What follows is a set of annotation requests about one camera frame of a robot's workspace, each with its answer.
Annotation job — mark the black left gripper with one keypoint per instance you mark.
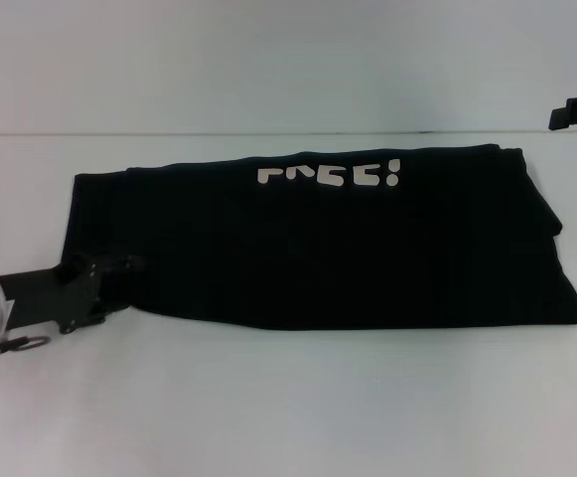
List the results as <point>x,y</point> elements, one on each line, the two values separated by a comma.
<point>54,295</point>

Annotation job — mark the black shirt with FREE print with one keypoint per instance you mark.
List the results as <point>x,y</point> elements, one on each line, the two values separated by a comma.
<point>318,248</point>

